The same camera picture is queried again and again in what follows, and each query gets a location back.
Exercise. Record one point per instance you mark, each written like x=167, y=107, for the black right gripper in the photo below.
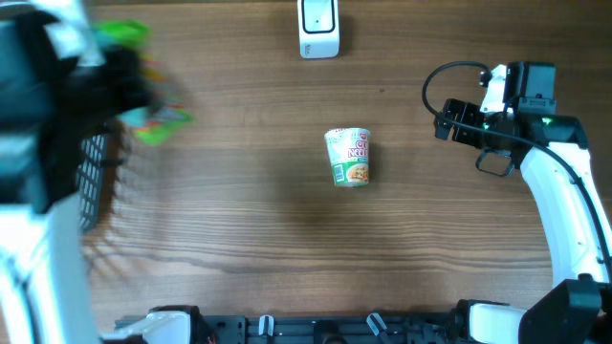
x=469, y=112

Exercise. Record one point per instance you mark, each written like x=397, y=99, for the cup noodles container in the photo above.
x=348, y=153

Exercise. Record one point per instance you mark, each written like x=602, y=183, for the green snack packet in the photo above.
x=168, y=111

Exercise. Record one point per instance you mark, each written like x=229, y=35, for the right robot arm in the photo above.
x=518, y=120

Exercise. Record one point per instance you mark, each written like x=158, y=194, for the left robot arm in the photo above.
x=61, y=82

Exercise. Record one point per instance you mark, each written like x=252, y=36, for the white barcode scanner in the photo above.
x=318, y=28

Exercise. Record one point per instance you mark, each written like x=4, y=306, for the grey plastic shopping basket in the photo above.
x=89, y=179

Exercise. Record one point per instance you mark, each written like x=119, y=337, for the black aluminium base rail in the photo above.
x=325, y=329

